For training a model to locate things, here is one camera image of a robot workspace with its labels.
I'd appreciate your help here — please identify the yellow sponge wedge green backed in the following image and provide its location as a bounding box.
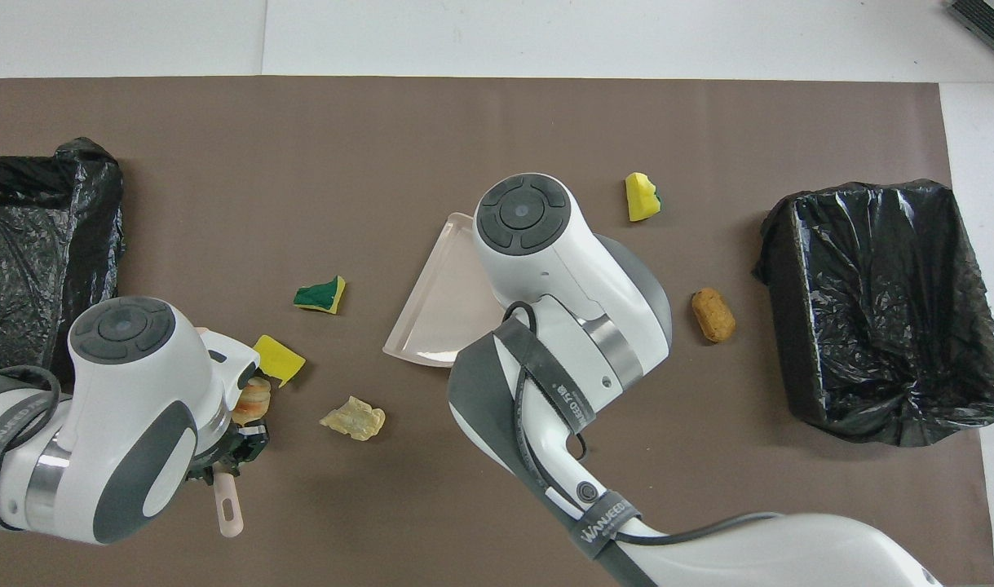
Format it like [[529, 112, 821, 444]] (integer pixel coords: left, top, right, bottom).
[[625, 172, 662, 223]]

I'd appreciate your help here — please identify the brown paper table mat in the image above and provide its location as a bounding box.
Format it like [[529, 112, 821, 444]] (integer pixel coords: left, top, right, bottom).
[[0, 77, 994, 587]]

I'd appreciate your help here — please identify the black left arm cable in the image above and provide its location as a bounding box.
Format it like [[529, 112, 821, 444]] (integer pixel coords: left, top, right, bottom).
[[0, 365, 62, 531]]

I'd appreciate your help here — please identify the grey ribbed device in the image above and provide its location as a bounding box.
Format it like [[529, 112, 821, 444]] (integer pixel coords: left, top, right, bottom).
[[945, 0, 994, 70]]

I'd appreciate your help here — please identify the green topped yellow sponge scrap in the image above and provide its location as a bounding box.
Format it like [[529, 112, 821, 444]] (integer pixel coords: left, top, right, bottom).
[[293, 276, 347, 315]]

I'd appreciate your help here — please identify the plain yellow sponge piece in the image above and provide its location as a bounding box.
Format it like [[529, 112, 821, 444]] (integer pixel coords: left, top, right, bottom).
[[254, 334, 307, 388]]

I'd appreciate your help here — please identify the black bag lined bin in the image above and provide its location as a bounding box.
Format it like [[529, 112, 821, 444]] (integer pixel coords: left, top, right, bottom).
[[751, 179, 994, 448], [0, 136, 126, 392]]

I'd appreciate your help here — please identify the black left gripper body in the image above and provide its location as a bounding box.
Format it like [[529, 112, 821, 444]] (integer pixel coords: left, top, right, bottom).
[[188, 420, 269, 490]]

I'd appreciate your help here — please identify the pale yellow piece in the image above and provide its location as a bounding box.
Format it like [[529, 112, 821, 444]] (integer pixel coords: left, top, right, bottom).
[[319, 395, 386, 442]]

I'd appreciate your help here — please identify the beige plastic dustpan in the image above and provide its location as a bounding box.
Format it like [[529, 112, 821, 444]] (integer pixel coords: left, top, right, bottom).
[[382, 212, 507, 369]]

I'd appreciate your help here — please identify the beige handled black bristle brush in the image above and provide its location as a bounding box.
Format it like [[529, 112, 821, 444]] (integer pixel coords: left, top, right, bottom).
[[215, 475, 245, 539]]

